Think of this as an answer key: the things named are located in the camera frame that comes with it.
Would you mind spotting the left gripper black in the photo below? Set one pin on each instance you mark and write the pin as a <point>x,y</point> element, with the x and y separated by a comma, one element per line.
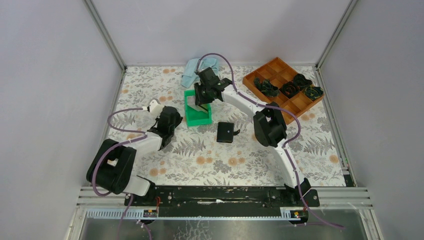
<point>178,119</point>

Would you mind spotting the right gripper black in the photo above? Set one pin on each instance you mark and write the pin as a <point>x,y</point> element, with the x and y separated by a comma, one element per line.
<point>199,100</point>

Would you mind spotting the green plastic bin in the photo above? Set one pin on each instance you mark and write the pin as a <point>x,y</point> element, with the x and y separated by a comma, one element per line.
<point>194,117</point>

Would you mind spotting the black card holder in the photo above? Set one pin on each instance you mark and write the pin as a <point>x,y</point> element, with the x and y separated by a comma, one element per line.
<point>226,132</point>

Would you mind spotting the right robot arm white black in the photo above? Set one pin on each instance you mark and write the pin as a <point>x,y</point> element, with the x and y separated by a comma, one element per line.
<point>268,121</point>

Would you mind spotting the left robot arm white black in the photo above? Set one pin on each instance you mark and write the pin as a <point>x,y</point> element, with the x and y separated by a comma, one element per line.
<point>111,169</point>

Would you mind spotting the stack of cards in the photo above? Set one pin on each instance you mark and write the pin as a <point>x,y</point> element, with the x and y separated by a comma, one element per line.
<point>199,108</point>

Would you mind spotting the light blue cloth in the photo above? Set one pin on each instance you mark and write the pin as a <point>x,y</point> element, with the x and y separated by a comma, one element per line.
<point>189,76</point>

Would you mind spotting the orange compartment tray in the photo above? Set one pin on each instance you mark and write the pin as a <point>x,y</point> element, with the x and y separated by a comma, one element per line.
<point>277,82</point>

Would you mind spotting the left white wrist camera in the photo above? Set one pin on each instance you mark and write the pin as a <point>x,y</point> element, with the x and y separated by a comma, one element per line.
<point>154,107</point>

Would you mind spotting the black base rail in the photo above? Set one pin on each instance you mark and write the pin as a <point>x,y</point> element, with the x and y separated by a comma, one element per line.
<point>225,201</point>

